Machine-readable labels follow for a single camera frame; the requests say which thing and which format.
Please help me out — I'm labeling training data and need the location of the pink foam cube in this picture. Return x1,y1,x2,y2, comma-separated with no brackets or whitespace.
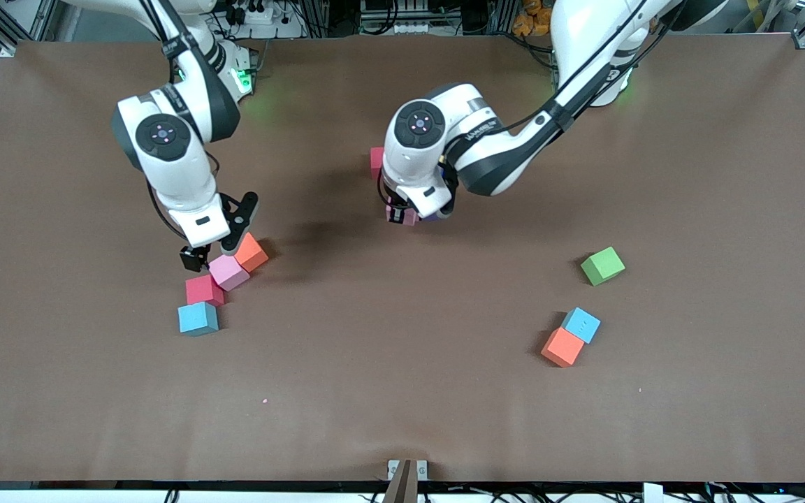
386,198,419,226
206,254,251,292

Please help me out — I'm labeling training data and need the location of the orange foam cube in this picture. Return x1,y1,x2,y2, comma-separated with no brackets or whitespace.
541,327,584,368
233,232,270,273

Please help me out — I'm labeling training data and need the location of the blue foam cube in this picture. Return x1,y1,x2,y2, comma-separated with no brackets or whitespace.
561,307,602,344
177,301,220,337

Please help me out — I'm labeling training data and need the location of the green foam cube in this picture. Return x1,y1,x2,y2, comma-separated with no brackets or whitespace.
580,246,626,286

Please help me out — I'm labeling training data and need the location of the brown table cover sheet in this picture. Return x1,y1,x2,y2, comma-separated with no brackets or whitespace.
0,33,805,484

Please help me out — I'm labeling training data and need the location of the orange snack bag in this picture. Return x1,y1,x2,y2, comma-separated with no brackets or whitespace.
512,0,553,37

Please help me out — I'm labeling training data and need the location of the white power strip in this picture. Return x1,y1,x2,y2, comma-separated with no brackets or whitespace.
224,0,305,40

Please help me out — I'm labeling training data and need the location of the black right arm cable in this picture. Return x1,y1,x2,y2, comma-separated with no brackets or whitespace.
137,0,222,245

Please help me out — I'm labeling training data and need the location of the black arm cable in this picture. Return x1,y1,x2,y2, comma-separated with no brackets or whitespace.
137,0,222,245
437,0,686,182

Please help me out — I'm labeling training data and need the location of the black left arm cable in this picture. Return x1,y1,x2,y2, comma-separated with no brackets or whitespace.
437,0,686,182

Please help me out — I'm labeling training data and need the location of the metal table edge bracket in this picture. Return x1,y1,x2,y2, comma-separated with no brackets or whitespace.
383,459,429,503

